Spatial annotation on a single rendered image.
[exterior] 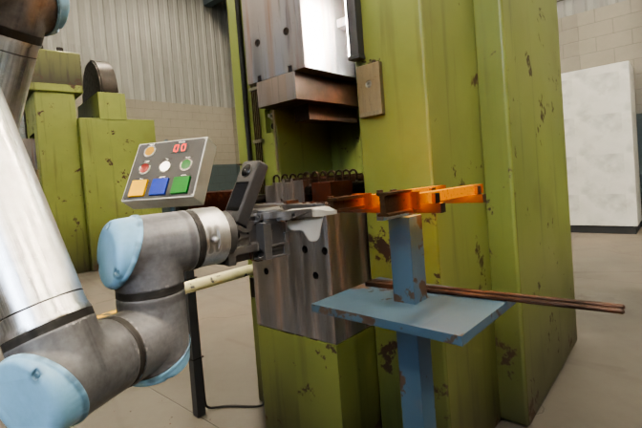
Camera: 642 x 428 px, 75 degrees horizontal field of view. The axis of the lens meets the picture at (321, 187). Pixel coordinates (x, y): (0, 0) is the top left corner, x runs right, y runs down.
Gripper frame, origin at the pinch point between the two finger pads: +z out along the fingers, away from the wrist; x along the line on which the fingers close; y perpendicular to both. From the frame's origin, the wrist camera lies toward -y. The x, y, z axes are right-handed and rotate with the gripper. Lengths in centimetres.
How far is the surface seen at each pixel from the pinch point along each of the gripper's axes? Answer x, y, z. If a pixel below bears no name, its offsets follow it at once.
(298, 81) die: -47, -39, 44
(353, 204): 0.6, 0.7, 12.2
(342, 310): -9.3, 26.4, 17.1
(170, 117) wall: -881, -172, 402
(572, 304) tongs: 33, 25, 44
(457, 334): 19.5, 26.4, 17.8
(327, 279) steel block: -34, 27, 37
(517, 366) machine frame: -3, 71, 103
